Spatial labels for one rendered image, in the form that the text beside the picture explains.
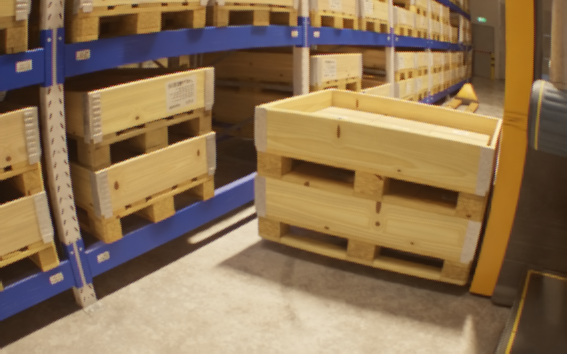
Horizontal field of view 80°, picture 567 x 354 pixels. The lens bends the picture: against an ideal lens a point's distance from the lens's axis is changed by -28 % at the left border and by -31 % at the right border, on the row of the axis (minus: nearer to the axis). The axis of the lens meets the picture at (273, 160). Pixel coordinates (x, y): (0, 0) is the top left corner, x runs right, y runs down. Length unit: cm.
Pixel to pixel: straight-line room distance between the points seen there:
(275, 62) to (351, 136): 147
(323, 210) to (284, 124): 43
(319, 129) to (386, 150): 33
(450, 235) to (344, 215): 56
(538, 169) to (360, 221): 95
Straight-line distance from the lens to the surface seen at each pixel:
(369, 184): 202
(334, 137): 204
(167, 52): 207
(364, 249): 215
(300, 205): 222
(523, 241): 196
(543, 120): 115
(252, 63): 347
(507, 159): 189
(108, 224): 196
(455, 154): 186
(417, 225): 200
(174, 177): 220
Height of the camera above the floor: 118
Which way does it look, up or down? 17 degrees down
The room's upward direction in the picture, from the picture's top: straight up
